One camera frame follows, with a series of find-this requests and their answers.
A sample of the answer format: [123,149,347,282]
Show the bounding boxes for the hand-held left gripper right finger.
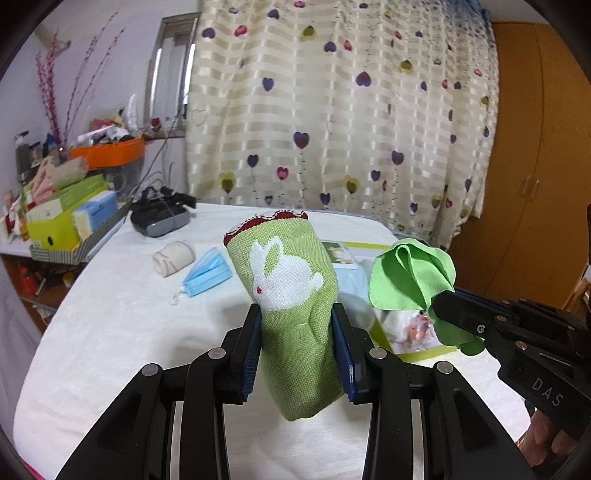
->
[330,305,527,480]

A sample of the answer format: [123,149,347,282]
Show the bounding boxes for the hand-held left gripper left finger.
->
[55,303,263,480]

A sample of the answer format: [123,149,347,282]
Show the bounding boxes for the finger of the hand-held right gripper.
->
[428,292,509,352]
[455,287,532,315]

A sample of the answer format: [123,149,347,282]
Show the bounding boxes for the green rabbit print pouch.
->
[224,210,345,422]

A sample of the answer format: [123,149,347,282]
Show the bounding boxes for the light green cloth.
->
[368,239,485,356]

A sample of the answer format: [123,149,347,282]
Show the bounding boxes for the pink white soft pack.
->
[30,156,88,204]

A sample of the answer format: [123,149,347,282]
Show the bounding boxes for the person's right hand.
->
[519,406,578,469]

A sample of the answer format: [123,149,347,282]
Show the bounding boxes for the yellow green tray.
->
[318,240,458,365]

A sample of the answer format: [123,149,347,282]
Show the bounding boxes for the clear plastic bag red contents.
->
[383,309,441,354]

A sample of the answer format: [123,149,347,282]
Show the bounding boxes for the blue wet wipes pack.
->
[323,242,377,308]

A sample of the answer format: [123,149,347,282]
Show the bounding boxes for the blue face mask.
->
[171,247,233,305]

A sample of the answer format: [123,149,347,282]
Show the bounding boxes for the rolled white sock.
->
[153,240,195,278]

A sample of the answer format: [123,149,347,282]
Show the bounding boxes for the wooden wardrobe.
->
[450,21,591,315]

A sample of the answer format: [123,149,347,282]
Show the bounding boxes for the black grey headset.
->
[130,186,197,238]

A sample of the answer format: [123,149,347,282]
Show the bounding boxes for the grey patterned tray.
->
[30,200,132,265]

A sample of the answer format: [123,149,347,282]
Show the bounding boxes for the blue tissue box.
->
[74,191,118,241]

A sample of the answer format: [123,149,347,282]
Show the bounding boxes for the lime green box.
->
[27,189,118,252]

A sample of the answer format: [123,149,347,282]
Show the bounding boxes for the heart print curtain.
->
[185,0,502,252]

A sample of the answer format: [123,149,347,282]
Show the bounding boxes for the white green flat box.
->
[25,174,108,222]

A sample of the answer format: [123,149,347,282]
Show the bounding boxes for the orange basket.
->
[69,137,146,169]

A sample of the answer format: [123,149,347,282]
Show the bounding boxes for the window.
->
[143,14,201,132]

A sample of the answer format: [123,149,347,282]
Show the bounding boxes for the dark bottle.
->
[14,131,31,181]

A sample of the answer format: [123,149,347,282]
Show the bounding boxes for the pink decorative branches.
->
[34,11,125,148]

